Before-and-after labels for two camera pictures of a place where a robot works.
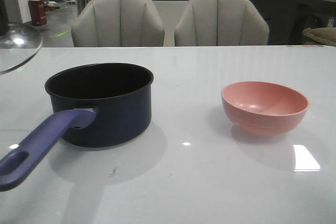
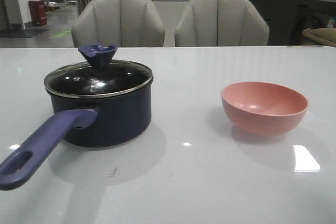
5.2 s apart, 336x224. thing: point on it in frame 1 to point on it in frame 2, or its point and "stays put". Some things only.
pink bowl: x=263 y=108 stays put
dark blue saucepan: x=96 y=105 stays put
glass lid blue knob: x=21 y=45 to x=100 y=76
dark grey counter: x=277 y=1 stays put
